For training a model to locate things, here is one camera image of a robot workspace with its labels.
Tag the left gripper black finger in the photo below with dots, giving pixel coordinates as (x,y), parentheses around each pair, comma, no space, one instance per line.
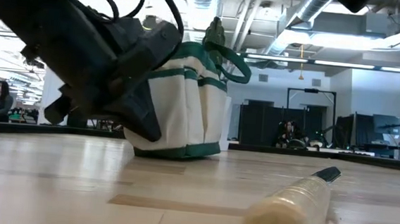
(138,114)

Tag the beige green-trimmed gardening bag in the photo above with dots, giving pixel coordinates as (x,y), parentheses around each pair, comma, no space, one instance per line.
(192,115)

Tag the white building column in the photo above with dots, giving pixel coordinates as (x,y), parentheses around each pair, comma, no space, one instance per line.
(50,84)

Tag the white ceiling sensor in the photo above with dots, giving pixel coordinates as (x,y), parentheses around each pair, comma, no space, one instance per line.
(266,9)

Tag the long ceiling light strip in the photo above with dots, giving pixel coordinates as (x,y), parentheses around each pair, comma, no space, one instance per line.
(278,57)

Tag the person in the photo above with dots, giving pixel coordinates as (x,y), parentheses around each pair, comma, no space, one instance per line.
(288,130)
(1,103)

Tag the green cactus plant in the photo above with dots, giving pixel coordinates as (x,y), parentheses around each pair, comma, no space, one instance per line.
(215,32)

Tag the black room divider panels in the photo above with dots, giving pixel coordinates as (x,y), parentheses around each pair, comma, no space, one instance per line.
(255,123)

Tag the silver ventilation duct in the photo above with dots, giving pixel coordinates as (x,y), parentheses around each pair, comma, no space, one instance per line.
(309,6)
(202,2)

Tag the black metal gantry frame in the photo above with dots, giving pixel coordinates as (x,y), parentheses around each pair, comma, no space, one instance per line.
(311,90)

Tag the black metal table frame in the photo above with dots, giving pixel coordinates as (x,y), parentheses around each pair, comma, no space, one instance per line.
(15,127)

